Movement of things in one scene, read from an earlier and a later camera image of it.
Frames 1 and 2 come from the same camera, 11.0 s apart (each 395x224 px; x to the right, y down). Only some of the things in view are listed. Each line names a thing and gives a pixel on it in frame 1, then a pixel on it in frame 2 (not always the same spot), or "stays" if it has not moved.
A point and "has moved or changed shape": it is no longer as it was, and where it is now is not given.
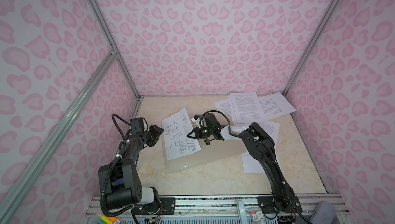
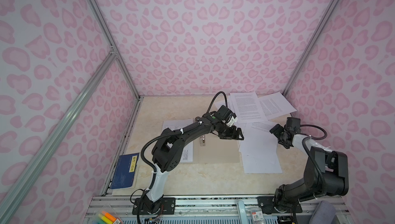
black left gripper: x=156 y=131 → x=231 y=135
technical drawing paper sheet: x=176 y=128 has moved or changed shape
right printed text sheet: x=274 y=105 stays
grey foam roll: x=325 y=213 stays
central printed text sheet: x=247 y=107 stays
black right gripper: x=197 y=133 → x=277 y=132
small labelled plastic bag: x=257 y=215 stays
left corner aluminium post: x=104 y=25 stays
